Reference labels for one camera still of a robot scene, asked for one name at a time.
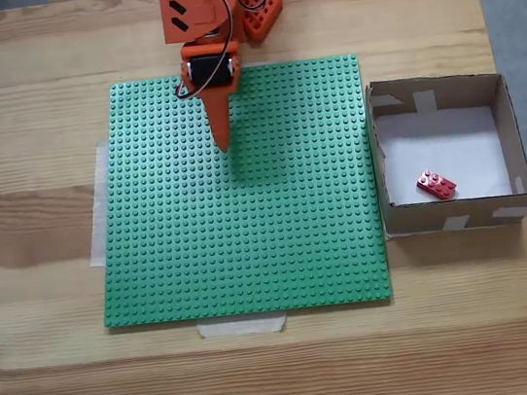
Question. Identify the red lego block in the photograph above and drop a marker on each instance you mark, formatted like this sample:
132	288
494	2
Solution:
436	184

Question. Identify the green lego baseplate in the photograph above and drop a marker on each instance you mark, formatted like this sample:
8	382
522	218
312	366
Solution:
197	216

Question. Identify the cardboard box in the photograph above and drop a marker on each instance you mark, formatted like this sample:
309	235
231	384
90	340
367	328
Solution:
512	133

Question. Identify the wide masking tape strip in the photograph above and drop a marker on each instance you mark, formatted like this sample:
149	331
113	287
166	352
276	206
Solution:
100	205

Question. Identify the white paper sheet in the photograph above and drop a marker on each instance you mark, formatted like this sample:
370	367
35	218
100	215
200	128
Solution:
443	147

